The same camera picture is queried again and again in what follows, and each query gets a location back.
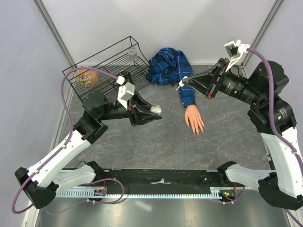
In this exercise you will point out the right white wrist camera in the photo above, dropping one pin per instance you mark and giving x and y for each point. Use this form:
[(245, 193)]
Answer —
[(235, 50)]

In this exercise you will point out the brown floral ceramic bowl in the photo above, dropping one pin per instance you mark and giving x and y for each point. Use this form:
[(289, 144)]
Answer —
[(87, 78)]

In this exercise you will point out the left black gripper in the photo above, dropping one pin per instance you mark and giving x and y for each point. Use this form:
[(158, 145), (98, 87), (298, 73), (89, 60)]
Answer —
[(137, 117)]

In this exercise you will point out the black mug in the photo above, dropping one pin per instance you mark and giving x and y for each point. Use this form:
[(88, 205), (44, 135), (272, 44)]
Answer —
[(126, 75)]

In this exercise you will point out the mannequin hand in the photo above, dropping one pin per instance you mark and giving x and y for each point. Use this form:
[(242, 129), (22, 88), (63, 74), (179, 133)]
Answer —
[(193, 119)]

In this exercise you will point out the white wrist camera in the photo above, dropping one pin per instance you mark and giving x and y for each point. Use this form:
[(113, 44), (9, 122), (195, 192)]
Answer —
[(235, 50), (125, 93)]

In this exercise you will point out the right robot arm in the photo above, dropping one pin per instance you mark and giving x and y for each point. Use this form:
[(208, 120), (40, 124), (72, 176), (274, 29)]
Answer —
[(273, 118)]

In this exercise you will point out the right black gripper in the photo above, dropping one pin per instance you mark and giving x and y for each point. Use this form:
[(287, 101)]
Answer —
[(201, 82)]

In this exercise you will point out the clear glass cup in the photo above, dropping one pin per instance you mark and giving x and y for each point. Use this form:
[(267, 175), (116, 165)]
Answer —
[(132, 53)]

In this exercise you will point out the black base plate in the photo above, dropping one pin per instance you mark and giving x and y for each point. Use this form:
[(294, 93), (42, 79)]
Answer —
[(152, 181)]

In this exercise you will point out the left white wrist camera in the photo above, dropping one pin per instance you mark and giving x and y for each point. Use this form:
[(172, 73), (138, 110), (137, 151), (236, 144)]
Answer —
[(125, 93)]

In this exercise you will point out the blue plaid shirt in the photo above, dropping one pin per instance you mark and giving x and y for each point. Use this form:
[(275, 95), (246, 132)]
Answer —
[(169, 66)]

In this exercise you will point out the white nail polish cap brush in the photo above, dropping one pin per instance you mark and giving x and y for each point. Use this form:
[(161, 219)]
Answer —
[(181, 84)]

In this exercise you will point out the blue slotted cable duct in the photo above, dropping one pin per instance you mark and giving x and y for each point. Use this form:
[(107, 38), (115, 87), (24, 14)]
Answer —
[(99, 194)]

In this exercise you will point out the white nail polish bottle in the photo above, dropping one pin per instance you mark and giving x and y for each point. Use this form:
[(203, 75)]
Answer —
[(156, 109)]

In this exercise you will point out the black wire dish rack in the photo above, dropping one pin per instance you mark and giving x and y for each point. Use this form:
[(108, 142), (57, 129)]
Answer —
[(111, 60)]

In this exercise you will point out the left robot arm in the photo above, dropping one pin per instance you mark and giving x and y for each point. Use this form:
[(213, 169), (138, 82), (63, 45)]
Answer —
[(43, 181)]

